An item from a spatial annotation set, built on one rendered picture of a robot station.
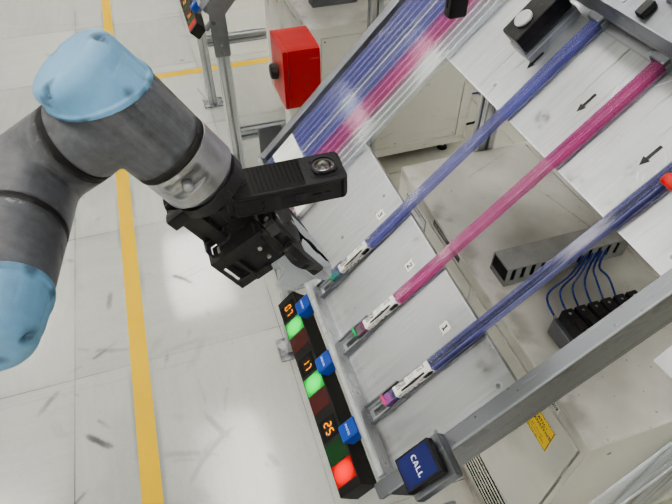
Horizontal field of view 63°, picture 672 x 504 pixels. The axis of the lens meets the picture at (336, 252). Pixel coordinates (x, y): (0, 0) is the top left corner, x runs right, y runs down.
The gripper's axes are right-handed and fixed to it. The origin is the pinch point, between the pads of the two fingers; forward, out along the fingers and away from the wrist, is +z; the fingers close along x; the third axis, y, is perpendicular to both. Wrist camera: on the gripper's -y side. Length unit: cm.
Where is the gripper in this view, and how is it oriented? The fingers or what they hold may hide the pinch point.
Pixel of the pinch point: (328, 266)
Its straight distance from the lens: 65.7
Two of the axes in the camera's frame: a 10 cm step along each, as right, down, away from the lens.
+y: -8.2, 5.5, 1.8
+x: 3.1, 6.8, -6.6
